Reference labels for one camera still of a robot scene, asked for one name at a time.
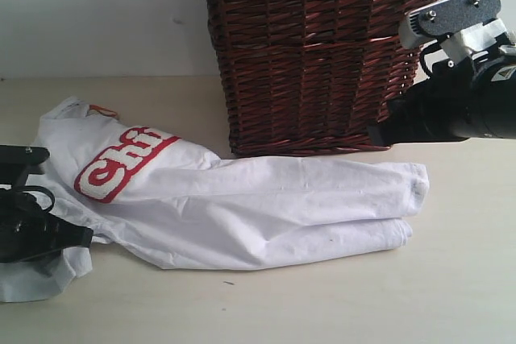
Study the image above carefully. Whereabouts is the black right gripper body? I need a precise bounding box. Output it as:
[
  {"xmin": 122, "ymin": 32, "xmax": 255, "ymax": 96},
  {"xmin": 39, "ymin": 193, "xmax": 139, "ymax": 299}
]
[{"xmin": 386, "ymin": 58, "xmax": 484, "ymax": 143}]

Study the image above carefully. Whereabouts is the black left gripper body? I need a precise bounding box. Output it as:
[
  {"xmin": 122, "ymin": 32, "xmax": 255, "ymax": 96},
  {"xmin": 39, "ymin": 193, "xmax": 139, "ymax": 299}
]
[{"xmin": 1, "ymin": 185, "xmax": 69, "ymax": 263}]

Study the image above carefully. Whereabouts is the white t-shirt red lettering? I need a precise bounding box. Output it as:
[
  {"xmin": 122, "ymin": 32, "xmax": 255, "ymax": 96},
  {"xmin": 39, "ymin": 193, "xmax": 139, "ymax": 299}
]
[{"xmin": 0, "ymin": 96, "xmax": 431, "ymax": 305}]

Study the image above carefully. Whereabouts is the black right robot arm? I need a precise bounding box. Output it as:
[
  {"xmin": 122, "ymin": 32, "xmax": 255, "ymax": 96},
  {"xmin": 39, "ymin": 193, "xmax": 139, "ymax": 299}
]
[{"xmin": 368, "ymin": 33, "xmax": 515, "ymax": 147}]

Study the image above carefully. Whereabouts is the brown wicker basket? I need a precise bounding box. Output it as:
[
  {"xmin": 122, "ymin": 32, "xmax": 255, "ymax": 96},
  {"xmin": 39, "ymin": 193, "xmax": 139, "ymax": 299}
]
[{"xmin": 206, "ymin": 0, "xmax": 437, "ymax": 157}]

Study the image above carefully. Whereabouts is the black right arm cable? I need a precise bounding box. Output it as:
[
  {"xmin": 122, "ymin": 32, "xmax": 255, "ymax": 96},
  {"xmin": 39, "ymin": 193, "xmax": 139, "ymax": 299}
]
[{"xmin": 418, "ymin": 39, "xmax": 448, "ymax": 79}]

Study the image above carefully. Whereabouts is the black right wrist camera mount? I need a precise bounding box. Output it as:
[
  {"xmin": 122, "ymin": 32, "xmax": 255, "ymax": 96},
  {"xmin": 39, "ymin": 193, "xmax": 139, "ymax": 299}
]
[{"xmin": 398, "ymin": 0, "xmax": 511, "ymax": 61}]

